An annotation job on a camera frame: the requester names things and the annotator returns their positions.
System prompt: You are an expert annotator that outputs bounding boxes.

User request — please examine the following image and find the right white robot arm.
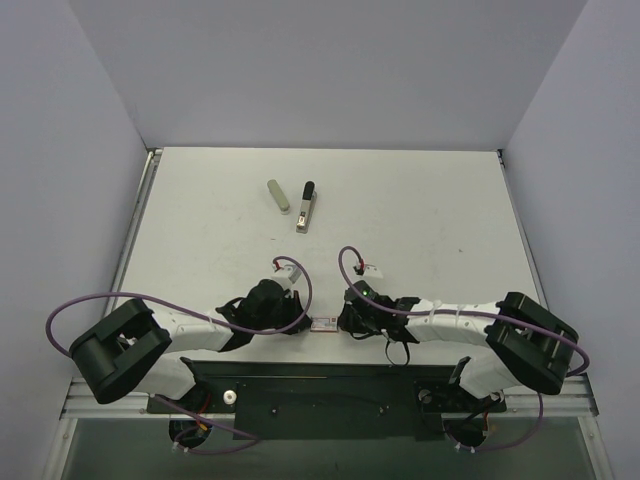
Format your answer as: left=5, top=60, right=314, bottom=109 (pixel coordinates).
left=337, top=280, right=579, bottom=409

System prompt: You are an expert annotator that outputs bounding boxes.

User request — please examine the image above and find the red white staple box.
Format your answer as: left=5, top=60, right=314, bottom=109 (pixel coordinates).
left=310, top=317, right=339, bottom=333

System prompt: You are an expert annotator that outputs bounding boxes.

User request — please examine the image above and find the large black beige stapler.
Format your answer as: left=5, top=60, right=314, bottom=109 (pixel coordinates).
left=296, top=181, right=317, bottom=234

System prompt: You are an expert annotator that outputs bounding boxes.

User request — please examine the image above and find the aluminium frame rail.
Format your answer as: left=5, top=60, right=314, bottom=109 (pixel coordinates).
left=59, top=147, right=164, bottom=419

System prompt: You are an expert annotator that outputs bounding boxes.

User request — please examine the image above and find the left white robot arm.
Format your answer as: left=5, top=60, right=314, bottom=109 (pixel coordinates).
left=69, top=279, right=311, bottom=412

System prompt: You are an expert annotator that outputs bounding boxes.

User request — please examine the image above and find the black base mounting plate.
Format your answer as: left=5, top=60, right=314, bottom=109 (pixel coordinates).
left=177, top=360, right=506, bottom=441

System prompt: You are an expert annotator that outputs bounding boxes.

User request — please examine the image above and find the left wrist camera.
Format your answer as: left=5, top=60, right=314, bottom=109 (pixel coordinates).
left=271, top=260, right=302, bottom=290

